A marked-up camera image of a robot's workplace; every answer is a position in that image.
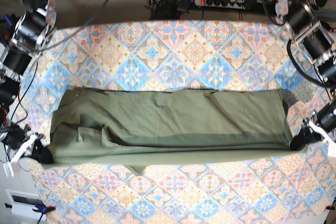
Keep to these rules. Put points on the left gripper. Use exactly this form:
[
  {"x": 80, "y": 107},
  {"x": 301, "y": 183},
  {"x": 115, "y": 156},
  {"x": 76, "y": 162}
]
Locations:
[{"x": 309, "y": 134}]

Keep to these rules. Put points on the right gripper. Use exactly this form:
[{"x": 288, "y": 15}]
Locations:
[{"x": 22, "y": 142}]

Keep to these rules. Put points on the green t-shirt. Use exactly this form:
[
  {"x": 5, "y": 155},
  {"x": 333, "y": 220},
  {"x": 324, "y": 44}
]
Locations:
[{"x": 189, "y": 126}]

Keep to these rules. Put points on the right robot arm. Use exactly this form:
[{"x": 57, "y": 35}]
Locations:
[{"x": 22, "y": 46}]

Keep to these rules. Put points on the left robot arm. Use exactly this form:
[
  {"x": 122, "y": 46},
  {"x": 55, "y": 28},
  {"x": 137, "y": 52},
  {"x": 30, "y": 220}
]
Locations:
[{"x": 305, "y": 29}]

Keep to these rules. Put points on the patterned tablecloth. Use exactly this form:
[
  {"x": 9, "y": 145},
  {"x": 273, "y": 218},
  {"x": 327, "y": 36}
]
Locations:
[{"x": 167, "y": 56}]

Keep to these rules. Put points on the blue clamp bottom left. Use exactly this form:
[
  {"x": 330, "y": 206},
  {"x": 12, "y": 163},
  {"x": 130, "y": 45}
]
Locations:
[{"x": 43, "y": 210}]

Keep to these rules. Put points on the orange clamp bottom right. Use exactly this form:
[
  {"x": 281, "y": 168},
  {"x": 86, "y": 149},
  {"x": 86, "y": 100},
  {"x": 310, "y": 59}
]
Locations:
[{"x": 330, "y": 208}]

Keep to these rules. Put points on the orange black clamp left top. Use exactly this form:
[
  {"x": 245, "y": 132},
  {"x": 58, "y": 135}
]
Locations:
[{"x": 8, "y": 23}]

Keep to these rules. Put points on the white power strip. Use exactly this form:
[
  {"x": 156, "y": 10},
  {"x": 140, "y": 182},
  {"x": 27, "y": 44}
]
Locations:
[{"x": 219, "y": 3}]

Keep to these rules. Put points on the white wall socket box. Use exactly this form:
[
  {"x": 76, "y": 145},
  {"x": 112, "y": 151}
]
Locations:
[{"x": 18, "y": 197}]

